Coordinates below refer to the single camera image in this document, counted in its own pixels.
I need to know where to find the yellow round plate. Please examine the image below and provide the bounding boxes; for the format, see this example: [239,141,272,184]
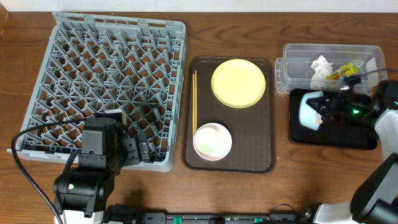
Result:
[211,59,266,108]

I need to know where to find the black waste tray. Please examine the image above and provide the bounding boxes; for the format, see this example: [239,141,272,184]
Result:
[289,88,377,150]

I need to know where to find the pink bowl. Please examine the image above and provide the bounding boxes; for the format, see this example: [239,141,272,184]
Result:
[193,123,233,161]

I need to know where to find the green snack wrapper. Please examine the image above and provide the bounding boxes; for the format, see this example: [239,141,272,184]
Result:
[327,62,360,80]

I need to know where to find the clear plastic waste bin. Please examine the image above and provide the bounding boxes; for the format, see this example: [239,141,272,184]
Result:
[275,44,386,94]

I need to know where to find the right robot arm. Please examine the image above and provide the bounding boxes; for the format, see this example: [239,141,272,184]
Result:
[298,78,397,223]

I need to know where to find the wooden chopstick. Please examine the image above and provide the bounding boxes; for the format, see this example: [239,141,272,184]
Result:
[193,70,197,135]
[192,71,197,138]

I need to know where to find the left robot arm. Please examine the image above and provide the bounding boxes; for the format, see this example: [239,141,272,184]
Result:
[53,117,149,223]

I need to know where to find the grey dishwasher rack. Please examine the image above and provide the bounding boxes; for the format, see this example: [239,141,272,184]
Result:
[16,12,188,172]

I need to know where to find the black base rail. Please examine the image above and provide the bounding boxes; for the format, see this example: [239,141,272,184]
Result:
[102,203,308,224]

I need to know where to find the white tissue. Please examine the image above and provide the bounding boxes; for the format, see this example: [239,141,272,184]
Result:
[310,55,333,90]

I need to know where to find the light blue bowl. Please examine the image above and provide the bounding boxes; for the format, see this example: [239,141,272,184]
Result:
[299,91,323,131]

